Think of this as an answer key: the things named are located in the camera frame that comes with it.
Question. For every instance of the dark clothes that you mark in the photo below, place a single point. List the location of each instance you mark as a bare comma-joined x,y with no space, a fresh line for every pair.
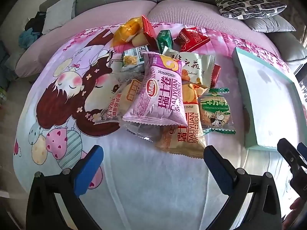
36,21

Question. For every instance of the clear plastic packet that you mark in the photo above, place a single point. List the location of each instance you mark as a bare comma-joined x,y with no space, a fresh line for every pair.
144,131

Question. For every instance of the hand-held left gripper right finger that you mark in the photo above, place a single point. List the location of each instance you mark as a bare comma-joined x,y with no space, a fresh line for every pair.
217,170

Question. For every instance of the black white patterned pillow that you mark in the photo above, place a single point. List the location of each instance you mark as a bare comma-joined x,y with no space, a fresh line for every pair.
249,4

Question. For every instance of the white green cracker packet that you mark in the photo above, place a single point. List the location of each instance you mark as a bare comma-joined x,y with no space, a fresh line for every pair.
132,57

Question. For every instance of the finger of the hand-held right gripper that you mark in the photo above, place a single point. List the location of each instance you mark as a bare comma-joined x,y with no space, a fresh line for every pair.
289,151
302,148

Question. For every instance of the pink swiss roll packet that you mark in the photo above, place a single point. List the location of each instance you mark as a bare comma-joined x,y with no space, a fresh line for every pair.
158,91

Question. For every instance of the white brush-print snack packet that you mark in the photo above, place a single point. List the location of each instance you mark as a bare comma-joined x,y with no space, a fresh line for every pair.
191,67

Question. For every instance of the teal box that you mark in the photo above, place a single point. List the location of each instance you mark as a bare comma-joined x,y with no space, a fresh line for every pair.
266,93

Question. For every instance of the orange clear snack packet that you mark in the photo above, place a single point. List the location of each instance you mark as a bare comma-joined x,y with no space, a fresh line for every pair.
127,30

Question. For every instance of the small red snack packet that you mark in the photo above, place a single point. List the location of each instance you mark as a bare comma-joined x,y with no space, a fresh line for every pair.
215,75

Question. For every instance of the thin red snack packet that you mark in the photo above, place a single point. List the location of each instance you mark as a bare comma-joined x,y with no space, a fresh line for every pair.
148,28

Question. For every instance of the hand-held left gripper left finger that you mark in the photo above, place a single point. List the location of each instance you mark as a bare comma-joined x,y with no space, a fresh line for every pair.
87,170

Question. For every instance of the wide red snack packet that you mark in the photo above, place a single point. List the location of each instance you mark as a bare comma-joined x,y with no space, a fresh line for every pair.
191,39

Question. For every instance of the pink sofa cover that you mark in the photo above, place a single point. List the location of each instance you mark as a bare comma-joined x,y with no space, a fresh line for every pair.
100,14

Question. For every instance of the clear green cow cookie packet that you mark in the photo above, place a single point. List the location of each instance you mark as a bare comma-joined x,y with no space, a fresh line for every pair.
215,110

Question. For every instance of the clear bread packet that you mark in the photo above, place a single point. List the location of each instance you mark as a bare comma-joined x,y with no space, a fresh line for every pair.
115,100

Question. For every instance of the orange swiss roll packet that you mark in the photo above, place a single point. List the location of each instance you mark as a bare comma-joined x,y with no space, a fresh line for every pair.
182,134

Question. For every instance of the yellow cake piece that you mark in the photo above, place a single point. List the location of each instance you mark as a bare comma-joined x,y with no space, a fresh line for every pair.
140,40

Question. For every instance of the green snack packet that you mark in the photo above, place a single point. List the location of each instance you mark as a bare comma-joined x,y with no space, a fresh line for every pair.
165,39

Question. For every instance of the person's right hand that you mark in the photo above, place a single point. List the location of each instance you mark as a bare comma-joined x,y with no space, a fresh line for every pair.
298,208

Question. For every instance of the pale grey pillow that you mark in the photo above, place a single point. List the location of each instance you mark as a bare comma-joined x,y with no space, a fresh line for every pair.
58,12

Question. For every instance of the printed cartoon blanket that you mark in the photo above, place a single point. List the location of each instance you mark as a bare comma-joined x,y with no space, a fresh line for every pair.
134,184

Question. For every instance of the teal clothes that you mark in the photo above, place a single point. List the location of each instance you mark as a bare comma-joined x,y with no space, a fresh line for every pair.
27,38

